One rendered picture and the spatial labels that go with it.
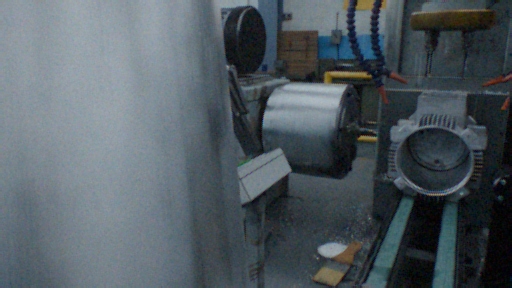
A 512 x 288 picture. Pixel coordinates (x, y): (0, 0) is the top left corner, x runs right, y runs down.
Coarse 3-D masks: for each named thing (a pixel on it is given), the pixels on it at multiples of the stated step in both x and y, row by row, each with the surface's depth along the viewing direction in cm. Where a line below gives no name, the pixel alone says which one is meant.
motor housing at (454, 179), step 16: (416, 128) 93; (448, 128) 90; (464, 128) 98; (400, 144) 95; (400, 160) 100; (480, 160) 89; (400, 176) 96; (416, 176) 103; (432, 176) 106; (448, 176) 104; (464, 176) 94; (416, 192) 95; (432, 192) 95; (448, 192) 92
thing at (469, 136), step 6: (414, 114) 109; (414, 120) 109; (468, 120) 104; (474, 120) 104; (408, 126) 93; (402, 132) 94; (408, 132) 93; (462, 132) 89; (468, 132) 88; (468, 138) 88; (474, 138) 88; (396, 180) 97; (402, 180) 96; (402, 186) 96; (462, 186) 91; (456, 192) 91; (462, 192) 91; (468, 192) 90
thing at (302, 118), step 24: (288, 96) 106; (312, 96) 104; (336, 96) 102; (264, 120) 108; (288, 120) 104; (312, 120) 101; (336, 120) 99; (360, 120) 111; (264, 144) 109; (288, 144) 104; (312, 144) 101; (336, 144) 100; (312, 168) 106; (336, 168) 103
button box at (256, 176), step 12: (264, 156) 71; (276, 156) 75; (240, 168) 65; (252, 168) 66; (264, 168) 69; (276, 168) 73; (288, 168) 76; (240, 180) 63; (252, 180) 65; (264, 180) 68; (276, 180) 71; (240, 192) 63; (252, 192) 64
